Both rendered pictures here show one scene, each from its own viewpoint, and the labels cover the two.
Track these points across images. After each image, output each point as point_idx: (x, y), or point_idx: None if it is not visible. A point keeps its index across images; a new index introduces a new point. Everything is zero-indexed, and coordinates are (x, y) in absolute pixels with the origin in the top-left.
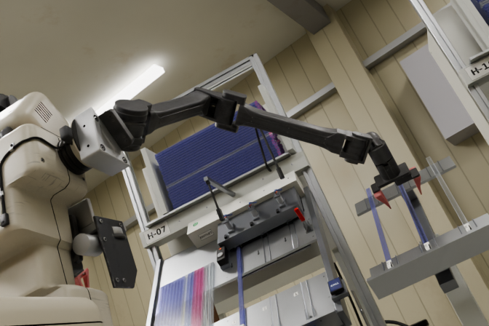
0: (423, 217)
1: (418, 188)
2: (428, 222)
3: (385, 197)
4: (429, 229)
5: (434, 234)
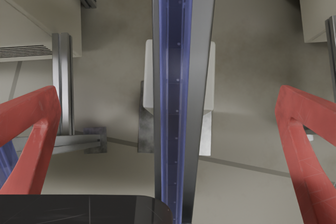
0: (200, 11)
1: (295, 189)
2: (208, 56)
3: (18, 132)
4: (197, 101)
5: (201, 130)
